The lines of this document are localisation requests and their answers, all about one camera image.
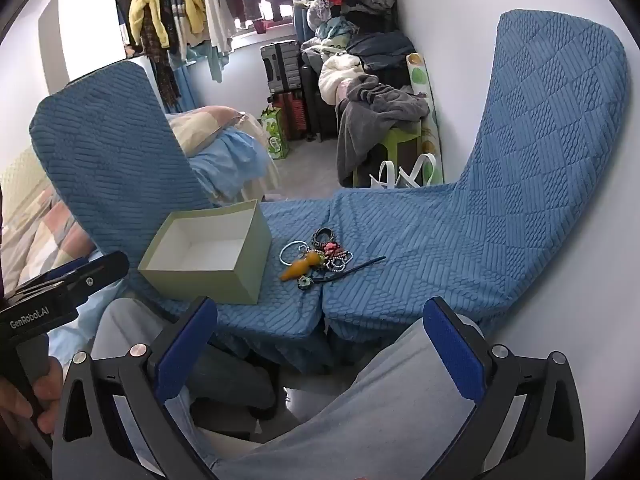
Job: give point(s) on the blue covered chair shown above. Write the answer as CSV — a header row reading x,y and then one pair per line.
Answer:
x,y
115,160
525,185

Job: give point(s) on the green black charm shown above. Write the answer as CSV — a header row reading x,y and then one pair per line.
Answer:
x,y
304,282

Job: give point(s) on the light blue blanket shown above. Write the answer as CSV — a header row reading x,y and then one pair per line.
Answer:
x,y
230,160

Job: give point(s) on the black suitcase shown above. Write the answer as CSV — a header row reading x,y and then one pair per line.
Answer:
x,y
320,110

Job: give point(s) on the dotted rolled mat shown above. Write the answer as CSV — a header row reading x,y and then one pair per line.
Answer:
x,y
420,80

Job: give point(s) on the green plastic stool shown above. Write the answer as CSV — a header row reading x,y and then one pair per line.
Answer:
x,y
400,147

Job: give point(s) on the person's right leg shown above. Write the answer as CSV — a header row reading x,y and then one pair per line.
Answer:
x,y
375,410

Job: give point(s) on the red suitcase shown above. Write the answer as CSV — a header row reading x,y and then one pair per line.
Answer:
x,y
290,115

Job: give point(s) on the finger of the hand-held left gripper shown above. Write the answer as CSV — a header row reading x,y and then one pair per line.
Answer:
x,y
100,272
40,282

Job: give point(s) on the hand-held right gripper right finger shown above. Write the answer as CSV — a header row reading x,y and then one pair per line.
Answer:
x,y
455,355

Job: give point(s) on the pile of clothes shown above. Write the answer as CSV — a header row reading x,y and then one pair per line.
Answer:
x,y
370,45

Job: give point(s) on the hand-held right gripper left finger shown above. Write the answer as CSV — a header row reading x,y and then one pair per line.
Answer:
x,y
187,340

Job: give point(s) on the row of hanging clothes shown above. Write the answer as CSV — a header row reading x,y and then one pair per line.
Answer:
x,y
190,0

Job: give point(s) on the person's left hand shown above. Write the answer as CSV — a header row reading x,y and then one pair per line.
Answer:
x,y
45,395

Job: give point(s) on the patchwork quilt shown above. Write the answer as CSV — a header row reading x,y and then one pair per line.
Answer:
x,y
30,230

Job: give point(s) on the pink flower charm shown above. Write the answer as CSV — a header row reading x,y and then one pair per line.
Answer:
x,y
331,248

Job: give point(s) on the green cardboard box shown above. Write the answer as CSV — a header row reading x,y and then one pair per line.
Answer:
x,y
220,280

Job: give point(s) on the silver bangle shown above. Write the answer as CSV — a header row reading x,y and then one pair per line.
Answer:
x,y
281,255

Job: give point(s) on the white fluffy garment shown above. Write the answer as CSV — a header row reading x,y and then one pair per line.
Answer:
x,y
340,77

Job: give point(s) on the dark hair stick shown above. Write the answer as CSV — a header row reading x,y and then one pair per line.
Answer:
x,y
365,263

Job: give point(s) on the cream pillow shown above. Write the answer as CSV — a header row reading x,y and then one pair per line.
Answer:
x,y
200,125

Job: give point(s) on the green shopping bag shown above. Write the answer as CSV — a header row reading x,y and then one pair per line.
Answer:
x,y
275,135

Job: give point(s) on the white wardrobe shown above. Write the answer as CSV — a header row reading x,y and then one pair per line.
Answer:
x,y
80,30

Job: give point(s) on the orange carrot pendant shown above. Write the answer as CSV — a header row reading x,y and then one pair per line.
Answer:
x,y
300,267

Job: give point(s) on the grey towel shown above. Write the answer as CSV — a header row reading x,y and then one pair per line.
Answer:
x,y
370,115

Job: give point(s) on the white tote bag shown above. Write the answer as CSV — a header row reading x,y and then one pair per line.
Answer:
x,y
385,177

